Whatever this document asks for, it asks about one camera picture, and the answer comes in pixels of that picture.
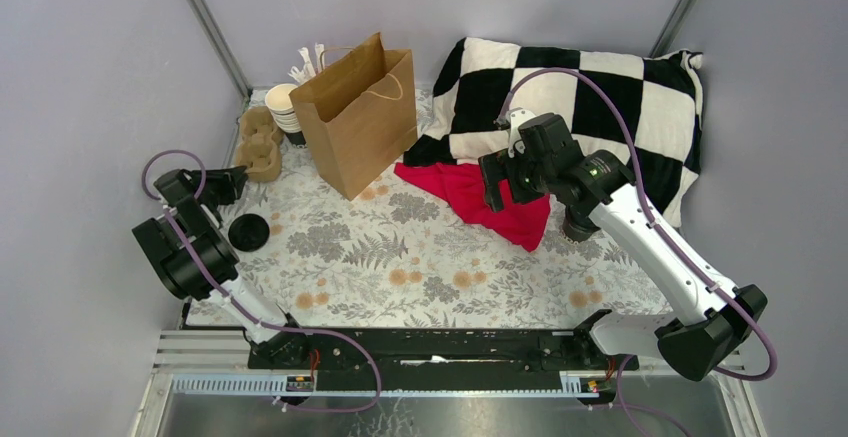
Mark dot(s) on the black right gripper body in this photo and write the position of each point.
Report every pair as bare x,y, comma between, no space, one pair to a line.
529,179

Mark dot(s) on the cardboard cup carrier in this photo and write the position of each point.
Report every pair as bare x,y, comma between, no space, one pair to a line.
259,147

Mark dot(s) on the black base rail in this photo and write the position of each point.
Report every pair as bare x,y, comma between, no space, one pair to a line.
441,360

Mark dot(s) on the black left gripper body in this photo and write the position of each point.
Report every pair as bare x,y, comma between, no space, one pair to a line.
218,188

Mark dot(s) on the stack of paper cups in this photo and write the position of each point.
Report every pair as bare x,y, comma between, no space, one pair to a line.
279,103

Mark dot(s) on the red cloth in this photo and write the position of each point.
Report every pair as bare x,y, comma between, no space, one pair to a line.
462,188

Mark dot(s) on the black paper coffee cup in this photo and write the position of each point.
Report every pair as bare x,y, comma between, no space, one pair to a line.
577,227

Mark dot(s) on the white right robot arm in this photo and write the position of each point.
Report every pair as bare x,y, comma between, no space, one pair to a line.
710,315

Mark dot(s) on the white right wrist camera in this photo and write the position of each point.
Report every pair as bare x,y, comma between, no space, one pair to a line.
510,121

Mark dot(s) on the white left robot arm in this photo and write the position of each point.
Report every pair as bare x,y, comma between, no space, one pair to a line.
193,259

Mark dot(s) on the brown paper bag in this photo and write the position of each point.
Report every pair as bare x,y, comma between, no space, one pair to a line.
359,115

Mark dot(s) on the checkered black white pillow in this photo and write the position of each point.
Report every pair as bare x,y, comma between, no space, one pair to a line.
604,98

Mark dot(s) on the stack of black lids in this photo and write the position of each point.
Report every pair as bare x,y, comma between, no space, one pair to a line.
249,232

